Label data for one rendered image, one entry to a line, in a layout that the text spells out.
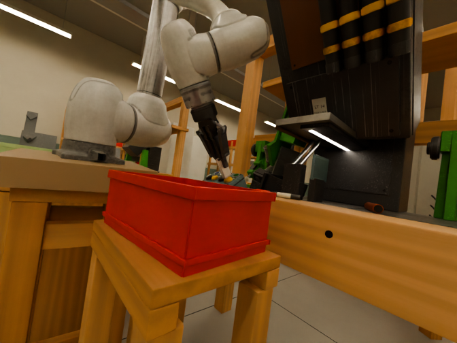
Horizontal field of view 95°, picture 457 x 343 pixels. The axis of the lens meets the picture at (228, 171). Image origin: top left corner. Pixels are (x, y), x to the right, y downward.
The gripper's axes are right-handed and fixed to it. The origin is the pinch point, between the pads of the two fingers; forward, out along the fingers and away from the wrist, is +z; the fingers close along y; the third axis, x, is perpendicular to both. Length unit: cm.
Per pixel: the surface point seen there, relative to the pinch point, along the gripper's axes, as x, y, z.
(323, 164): 19.5, 23.2, 7.7
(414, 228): -3.7, 47.6, 6.3
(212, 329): -18, -44, 106
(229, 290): 7, -52, 104
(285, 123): 13.2, 17.5, -8.3
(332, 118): 14.6, 29.7, -7.8
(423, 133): 72, 41, 19
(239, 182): 2.3, 2.1, 6.9
